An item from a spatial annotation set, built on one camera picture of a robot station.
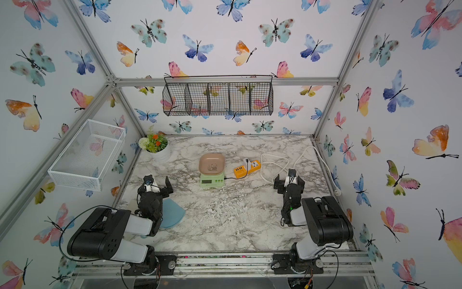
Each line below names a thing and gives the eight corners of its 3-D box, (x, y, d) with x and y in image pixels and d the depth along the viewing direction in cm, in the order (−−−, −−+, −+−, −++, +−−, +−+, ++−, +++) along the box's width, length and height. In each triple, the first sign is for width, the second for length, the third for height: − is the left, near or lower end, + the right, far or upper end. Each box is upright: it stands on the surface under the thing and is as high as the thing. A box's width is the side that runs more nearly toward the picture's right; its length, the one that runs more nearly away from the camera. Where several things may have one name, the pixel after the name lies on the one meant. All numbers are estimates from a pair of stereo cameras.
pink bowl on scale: (198, 177, 102) (196, 172, 98) (201, 158, 111) (200, 153, 107) (224, 177, 102) (223, 172, 98) (225, 158, 111) (224, 153, 107)
